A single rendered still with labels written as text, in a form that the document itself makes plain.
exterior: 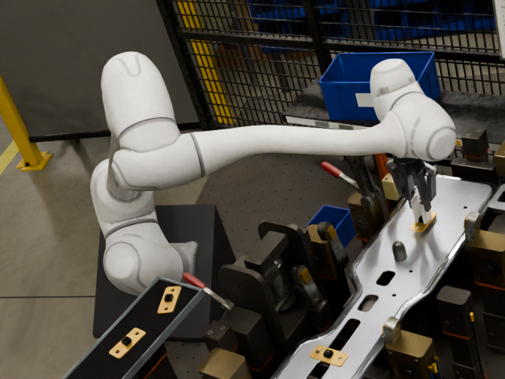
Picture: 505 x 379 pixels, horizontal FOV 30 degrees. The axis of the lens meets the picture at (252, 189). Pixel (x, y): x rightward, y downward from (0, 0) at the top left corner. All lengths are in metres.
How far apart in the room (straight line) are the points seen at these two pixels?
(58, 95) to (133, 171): 3.03
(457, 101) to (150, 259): 0.98
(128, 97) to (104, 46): 2.68
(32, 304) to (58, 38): 1.33
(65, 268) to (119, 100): 2.47
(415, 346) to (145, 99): 0.77
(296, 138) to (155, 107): 0.31
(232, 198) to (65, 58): 1.89
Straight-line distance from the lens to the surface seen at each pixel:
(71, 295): 4.29
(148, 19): 4.54
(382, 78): 2.10
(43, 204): 4.99
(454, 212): 2.40
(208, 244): 2.70
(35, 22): 4.83
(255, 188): 3.21
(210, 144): 2.02
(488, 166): 2.53
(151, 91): 2.05
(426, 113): 1.99
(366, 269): 2.29
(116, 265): 2.52
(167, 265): 2.58
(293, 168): 3.25
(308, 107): 2.90
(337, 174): 2.41
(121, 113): 2.05
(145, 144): 2.01
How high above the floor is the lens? 2.49
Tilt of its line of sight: 34 degrees down
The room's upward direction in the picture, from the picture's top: 19 degrees counter-clockwise
